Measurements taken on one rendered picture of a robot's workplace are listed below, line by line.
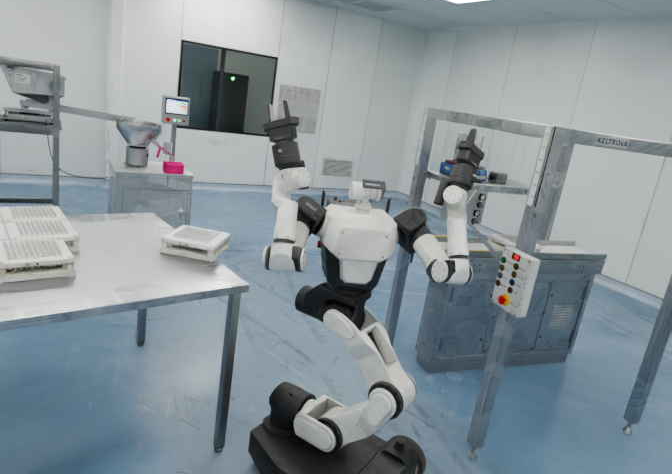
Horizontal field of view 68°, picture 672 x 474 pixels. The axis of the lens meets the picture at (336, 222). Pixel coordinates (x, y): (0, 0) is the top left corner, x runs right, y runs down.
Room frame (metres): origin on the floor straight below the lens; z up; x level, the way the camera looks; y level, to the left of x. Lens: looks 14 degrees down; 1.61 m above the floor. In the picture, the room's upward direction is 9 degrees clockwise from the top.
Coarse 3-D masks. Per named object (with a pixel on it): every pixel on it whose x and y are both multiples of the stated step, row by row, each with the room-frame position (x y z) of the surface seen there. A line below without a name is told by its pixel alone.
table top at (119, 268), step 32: (96, 224) 2.35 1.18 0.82; (128, 224) 2.42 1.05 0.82; (160, 224) 2.51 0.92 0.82; (96, 256) 1.94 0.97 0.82; (128, 256) 1.99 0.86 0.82; (160, 256) 2.05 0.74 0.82; (0, 288) 1.53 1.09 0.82; (32, 288) 1.56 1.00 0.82; (64, 288) 1.60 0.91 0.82; (96, 288) 1.64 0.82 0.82; (128, 288) 1.68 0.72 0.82; (160, 288) 1.72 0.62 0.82; (192, 288) 1.77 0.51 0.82; (224, 288) 1.82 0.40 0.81; (0, 320) 1.33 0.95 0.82; (32, 320) 1.38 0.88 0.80; (64, 320) 1.44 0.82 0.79
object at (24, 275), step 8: (64, 264) 1.75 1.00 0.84; (8, 272) 1.60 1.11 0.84; (16, 272) 1.61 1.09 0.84; (24, 272) 1.62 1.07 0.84; (32, 272) 1.63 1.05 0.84; (40, 272) 1.64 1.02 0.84; (48, 272) 1.66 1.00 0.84; (56, 272) 1.67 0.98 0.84; (64, 272) 1.69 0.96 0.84; (72, 272) 1.71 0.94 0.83; (0, 280) 1.56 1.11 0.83; (8, 280) 1.58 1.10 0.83; (16, 280) 1.59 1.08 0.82; (24, 280) 1.61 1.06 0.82
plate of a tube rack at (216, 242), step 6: (180, 228) 2.27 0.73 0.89; (168, 234) 2.15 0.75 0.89; (222, 234) 2.27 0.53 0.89; (228, 234) 2.29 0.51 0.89; (162, 240) 2.09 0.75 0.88; (168, 240) 2.09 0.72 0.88; (174, 240) 2.09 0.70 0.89; (180, 240) 2.09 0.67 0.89; (186, 240) 2.11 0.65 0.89; (198, 240) 2.13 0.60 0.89; (216, 240) 2.17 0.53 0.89; (222, 240) 2.19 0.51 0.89; (192, 246) 2.08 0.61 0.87; (198, 246) 2.08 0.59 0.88; (204, 246) 2.07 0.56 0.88; (210, 246) 2.08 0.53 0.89; (216, 246) 2.11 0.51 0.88
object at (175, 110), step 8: (168, 96) 4.45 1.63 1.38; (176, 96) 4.56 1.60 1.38; (168, 104) 4.45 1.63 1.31; (176, 104) 4.49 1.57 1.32; (184, 104) 4.52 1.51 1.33; (168, 112) 4.45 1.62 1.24; (176, 112) 4.49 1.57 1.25; (184, 112) 4.52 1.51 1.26; (168, 120) 4.44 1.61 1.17; (176, 120) 4.49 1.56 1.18; (184, 120) 4.52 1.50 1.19; (176, 128) 4.54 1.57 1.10
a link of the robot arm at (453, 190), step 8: (456, 176) 1.72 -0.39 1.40; (464, 176) 1.72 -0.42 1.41; (440, 184) 1.76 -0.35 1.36; (448, 184) 1.75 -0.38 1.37; (456, 184) 1.72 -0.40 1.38; (464, 184) 1.71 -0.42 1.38; (472, 184) 1.73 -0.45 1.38; (440, 192) 1.74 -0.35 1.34; (448, 192) 1.69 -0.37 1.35; (456, 192) 1.68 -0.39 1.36; (464, 192) 1.70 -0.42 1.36; (440, 200) 1.73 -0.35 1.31; (448, 200) 1.67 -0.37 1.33; (456, 200) 1.66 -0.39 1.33; (464, 200) 1.72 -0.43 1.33; (456, 208) 1.72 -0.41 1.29
